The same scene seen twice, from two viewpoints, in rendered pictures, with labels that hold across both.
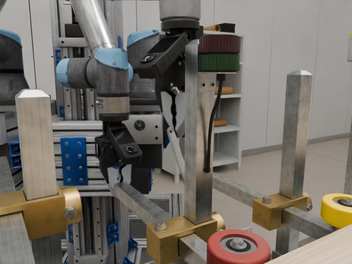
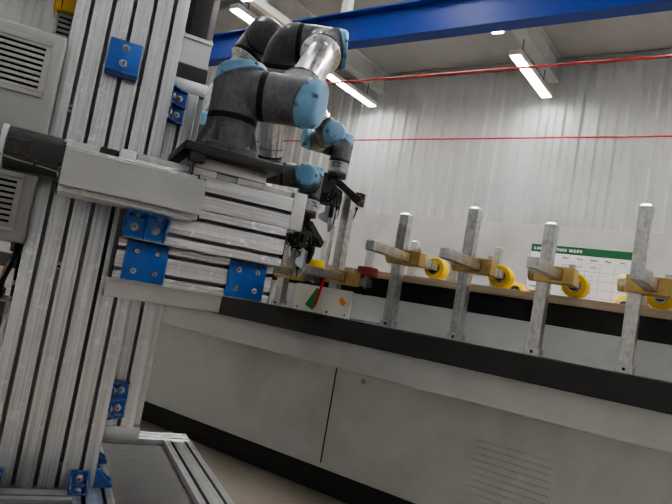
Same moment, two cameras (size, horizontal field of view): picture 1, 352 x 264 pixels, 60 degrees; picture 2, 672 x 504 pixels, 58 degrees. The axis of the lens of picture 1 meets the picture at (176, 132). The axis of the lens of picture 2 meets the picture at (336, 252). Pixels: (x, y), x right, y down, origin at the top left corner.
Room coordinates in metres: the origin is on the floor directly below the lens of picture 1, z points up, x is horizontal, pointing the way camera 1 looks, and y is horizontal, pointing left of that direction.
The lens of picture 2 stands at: (1.40, 2.00, 0.76)
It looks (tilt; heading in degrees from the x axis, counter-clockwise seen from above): 5 degrees up; 247
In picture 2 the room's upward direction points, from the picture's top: 10 degrees clockwise
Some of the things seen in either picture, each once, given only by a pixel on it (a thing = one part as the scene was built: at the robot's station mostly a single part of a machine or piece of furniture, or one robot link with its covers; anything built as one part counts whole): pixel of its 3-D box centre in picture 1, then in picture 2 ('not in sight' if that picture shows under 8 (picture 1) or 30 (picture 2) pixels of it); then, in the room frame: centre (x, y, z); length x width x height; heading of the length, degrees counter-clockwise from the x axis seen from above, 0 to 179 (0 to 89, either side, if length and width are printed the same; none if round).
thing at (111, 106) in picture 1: (112, 106); (307, 206); (0.73, 0.15, 1.05); 0.08 x 0.08 x 0.05
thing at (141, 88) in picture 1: (144, 83); not in sight; (1.13, 0.12, 1.09); 0.15 x 0.15 x 0.10
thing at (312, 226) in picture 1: (259, 201); (283, 271); (0.66, -0.19, 0.83); 0.43 x 0.03 x 0.04; 32
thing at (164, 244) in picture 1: (188, 235); (341, 277); (0.49, -0.02, 0.85); 0.13 x 0.06 x 0.05; 122
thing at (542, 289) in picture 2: not in sight; (541, 300); (0.11, 0.60, 0.86); 0.03 x 0.03 x 0.48; 32
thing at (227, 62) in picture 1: (219, 63); not in sight; (0.46, -0.06, 1.14); 0.06 x 0.06 x 0.02
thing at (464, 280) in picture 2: not in sight; (464, 279); (0.24, 0.39, 0.90); 0.03 x 0.03 x 0.48; 32
